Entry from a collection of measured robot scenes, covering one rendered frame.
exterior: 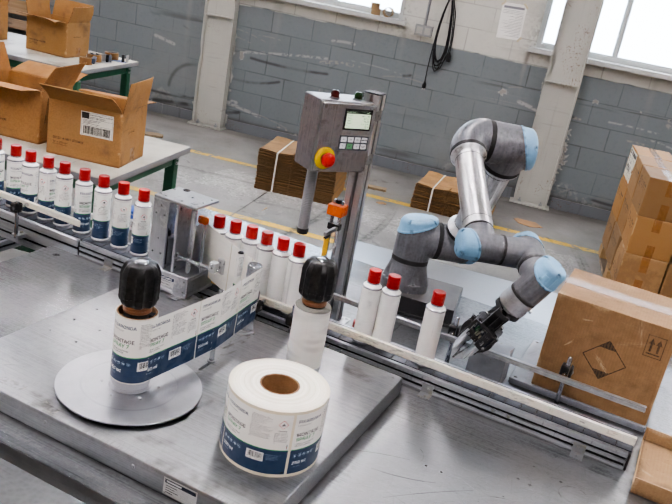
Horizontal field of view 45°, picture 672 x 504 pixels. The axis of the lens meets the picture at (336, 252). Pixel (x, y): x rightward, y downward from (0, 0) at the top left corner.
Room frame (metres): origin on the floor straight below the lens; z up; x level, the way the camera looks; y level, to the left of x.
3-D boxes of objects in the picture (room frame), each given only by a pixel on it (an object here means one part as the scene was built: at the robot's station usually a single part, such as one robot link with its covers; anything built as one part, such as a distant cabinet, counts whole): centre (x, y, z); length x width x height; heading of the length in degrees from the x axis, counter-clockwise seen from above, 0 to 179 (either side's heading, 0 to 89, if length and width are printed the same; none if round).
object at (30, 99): (3.63, 1.54, 0.96); 0.53 x 0.45 x 0.37; 170
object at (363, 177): (2.13, -0.02, 1.16); 0.04 x 0.04 x 0.67; 68
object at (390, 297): (1.91, -0.16, 0.98); 0.05 x 0.05 x 0.20
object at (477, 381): (1.83, -0.26, 0.90); 1.07 x 0.01 x 0.02; 68
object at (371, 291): (1.93, -0.11, 0.98); 0.05 x 0.05 x 0.20
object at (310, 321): (1.69, 0.03, 1.03); 0.09 x 0.09 x 0.30
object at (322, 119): (2.09, 0.06, 1.38); 0.17 x 0.10 x 0.19; 123
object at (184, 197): (2.05, 0.42, 1.14); 0.14 x 0.11 x 0.01; 68
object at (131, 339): (1.49, 0.38, 1.04); 0.09 x 0.09 x 0.29
